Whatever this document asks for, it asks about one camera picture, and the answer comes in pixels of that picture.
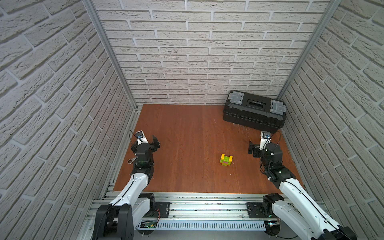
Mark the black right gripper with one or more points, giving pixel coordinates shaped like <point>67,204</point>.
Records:
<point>256,150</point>

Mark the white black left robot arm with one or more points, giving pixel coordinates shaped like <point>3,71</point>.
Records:
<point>118,219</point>

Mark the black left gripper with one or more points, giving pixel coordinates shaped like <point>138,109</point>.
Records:
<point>151,144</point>

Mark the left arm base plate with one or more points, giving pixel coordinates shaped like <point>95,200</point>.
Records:
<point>160,210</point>

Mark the black plastic toolbox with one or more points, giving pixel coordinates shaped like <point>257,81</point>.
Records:
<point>254,111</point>

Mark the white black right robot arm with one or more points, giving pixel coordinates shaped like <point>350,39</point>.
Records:
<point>294,205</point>

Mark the silver ratchet wrench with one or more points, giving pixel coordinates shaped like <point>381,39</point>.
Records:
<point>130,161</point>

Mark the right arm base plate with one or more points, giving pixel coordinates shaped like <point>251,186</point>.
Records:
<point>257,211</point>

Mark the aluminium front rail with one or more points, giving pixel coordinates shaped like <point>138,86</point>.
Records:
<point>208,206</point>

